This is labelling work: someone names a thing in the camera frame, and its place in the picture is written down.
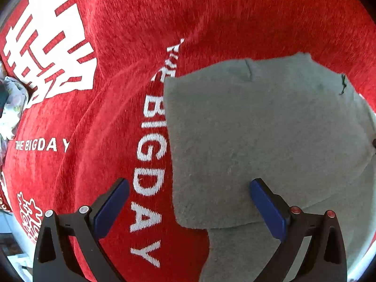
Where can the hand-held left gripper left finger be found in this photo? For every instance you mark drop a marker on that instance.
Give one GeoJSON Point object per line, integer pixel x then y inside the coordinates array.
{"type": "Point", "coordinates": [113, 208]}

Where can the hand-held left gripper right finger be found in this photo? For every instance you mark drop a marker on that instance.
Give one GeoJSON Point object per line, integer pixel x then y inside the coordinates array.
{"type": "Point", "coordinates": [268, 208]}

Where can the grey small garment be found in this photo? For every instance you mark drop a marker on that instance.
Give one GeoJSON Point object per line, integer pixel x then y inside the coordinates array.
{"type": "Point", "coordinates": [249, 138]}

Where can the white floral cloth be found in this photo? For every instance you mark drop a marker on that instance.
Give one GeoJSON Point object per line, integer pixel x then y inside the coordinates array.
{"type": "Point", "coordinates": [14, 97]}

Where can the red printed blanket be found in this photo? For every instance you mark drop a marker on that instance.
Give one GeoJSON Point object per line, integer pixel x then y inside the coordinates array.
{"type": "Point", "coordinates": [117, 35]}

